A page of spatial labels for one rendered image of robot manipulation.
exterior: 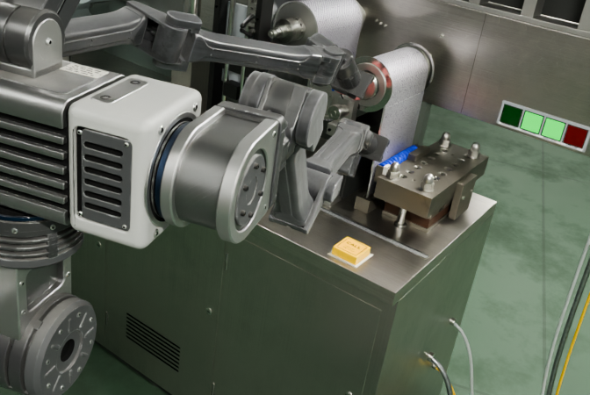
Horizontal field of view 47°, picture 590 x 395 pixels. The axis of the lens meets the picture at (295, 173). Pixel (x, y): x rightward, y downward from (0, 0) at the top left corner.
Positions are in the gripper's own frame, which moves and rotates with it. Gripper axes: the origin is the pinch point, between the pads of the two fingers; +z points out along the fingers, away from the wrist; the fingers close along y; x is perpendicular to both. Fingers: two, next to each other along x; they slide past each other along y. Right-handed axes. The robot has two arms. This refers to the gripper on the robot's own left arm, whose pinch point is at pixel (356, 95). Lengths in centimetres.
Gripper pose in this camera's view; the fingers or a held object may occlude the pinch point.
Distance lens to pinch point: 178.4
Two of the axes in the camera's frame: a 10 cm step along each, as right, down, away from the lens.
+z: 2.7, 3.3, 9.0
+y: 8.1, 4.3, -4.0
